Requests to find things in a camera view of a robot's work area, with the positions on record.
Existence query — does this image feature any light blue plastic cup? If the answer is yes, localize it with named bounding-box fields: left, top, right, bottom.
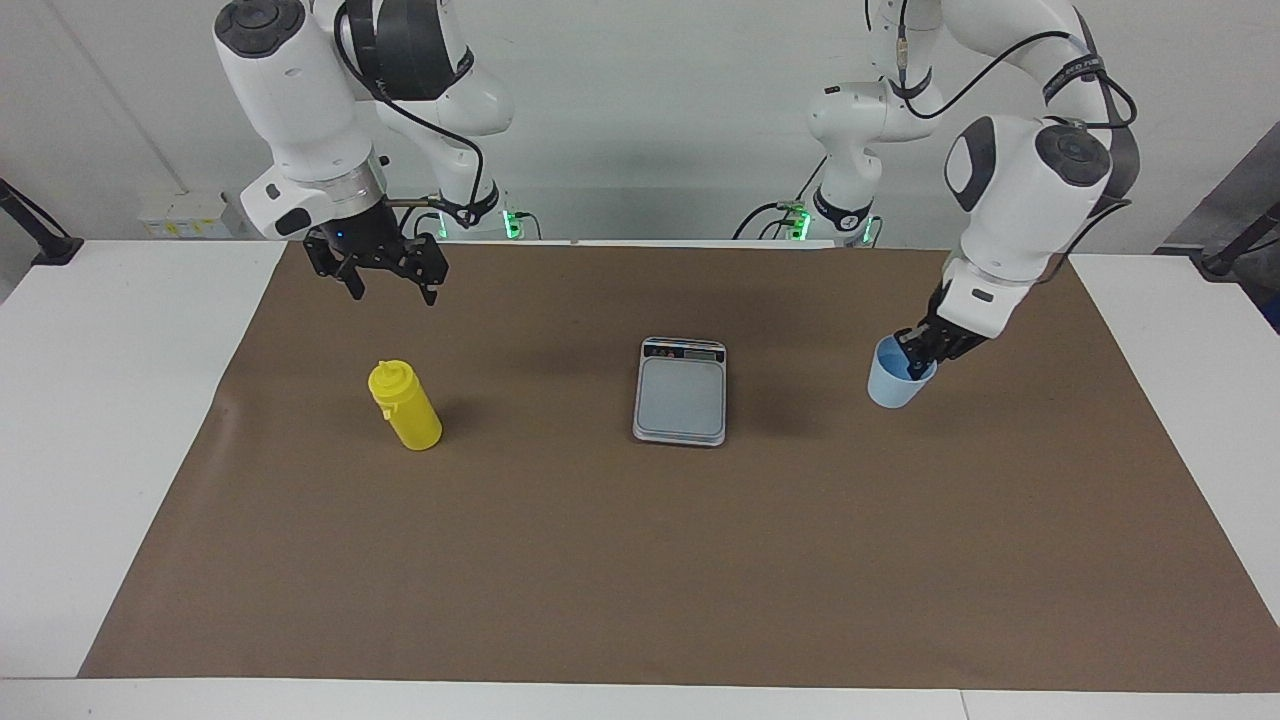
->
left=867, top=334, right=939, bottom=410

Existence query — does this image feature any yellow seasoning squeeze bottle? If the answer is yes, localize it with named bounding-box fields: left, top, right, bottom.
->
left=368, top=359, right=443, bottom=452

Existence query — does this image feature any silver digital kitchen scale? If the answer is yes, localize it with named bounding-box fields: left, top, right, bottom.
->
left=632, top=337, right=728, bottom=447

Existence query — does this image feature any black table clamp stand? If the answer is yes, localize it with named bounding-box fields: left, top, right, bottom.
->
left=1200, top=200, right=1280, bottom=278
left=0, top=178, right=84, bottom=266

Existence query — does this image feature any brown paper table mat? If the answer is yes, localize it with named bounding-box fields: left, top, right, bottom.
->
left=78, top=240, right=1280, bottom=694

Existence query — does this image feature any black right base cable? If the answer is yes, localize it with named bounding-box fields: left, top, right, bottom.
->
left=397, top=195, right=446, bottom=241

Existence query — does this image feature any black base cable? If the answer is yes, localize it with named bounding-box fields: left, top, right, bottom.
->
left=397, top=195, right=446, bottom=241
left=733, top=158, right=831, bottom=241

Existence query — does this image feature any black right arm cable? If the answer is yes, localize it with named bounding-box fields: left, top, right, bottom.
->
left=333, top=5, right=488, bottom=233

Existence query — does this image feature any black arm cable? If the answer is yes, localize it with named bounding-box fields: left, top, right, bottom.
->
left=333, top=5, right=488, bottom=233
left=890, top=0, right=1141, bottom=266

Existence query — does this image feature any white wall socket box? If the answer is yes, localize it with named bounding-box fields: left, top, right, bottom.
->
left=138, top=190, right=233, bottom=239

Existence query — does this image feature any black left base cable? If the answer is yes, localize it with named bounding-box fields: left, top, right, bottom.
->
left=733, top=158, right=831, bottom=241

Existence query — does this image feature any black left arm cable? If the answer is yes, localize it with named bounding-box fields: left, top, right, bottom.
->
left=890, top=0, right=1141, bottom=266

